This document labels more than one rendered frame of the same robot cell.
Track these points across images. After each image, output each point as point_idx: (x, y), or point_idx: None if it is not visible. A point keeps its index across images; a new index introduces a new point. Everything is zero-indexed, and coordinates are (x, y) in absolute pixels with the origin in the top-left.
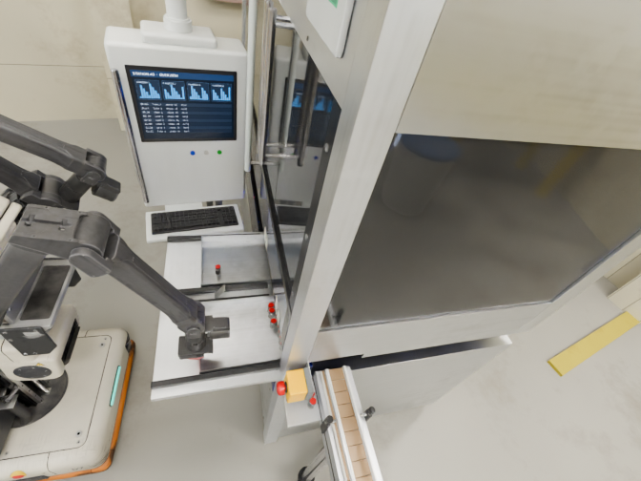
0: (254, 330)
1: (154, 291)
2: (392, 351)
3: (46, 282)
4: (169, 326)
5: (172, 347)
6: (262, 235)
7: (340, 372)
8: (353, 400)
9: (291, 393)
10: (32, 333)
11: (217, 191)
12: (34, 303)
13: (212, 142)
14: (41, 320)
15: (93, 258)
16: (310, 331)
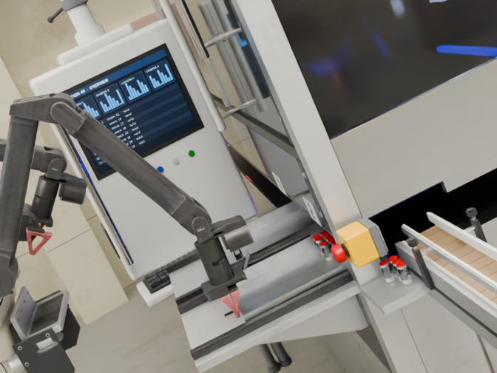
0: (306, 272)
1: (132, 160)
2: (489, 166)
3: (44, 311)
4: (196, 319)
5: (206, 328)
6: (286, 206)
7: (431, 230)
8: (448, 225)
9: (346, 237)
10: (46, 340)
11: (214, 216)
12: (39, 323)
13: (177, 144)
14: (50, 326)
15: (66, 105)
16: (316, 138)
